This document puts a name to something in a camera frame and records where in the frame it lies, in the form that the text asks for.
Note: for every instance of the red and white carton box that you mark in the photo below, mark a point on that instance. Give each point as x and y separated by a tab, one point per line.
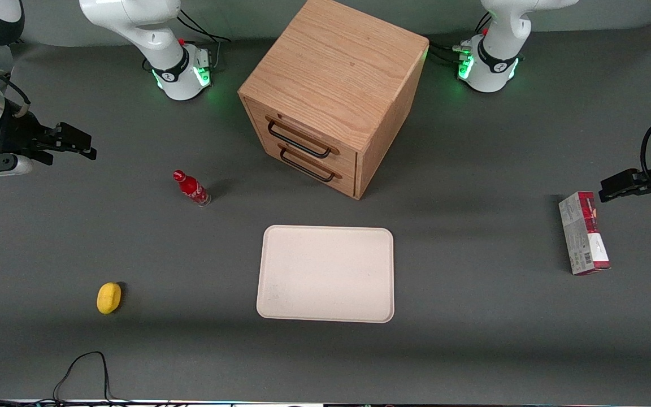
582	234

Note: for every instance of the yellow lemon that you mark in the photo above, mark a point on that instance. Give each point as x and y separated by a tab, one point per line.
109	298

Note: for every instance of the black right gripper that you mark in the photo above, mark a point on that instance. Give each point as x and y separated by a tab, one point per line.
16	135

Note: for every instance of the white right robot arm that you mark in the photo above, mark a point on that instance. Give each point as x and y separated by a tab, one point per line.
150	34

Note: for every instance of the plain wooden drawer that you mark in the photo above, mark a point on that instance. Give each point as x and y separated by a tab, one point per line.
348	181

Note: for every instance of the oak wooden drawer cabinet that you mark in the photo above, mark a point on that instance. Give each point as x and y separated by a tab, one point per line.
337	62

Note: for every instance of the red cola bottle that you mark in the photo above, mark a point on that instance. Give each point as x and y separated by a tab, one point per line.
192	189

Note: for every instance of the beige rectangular tray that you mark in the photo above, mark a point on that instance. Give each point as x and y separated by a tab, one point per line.
325	274

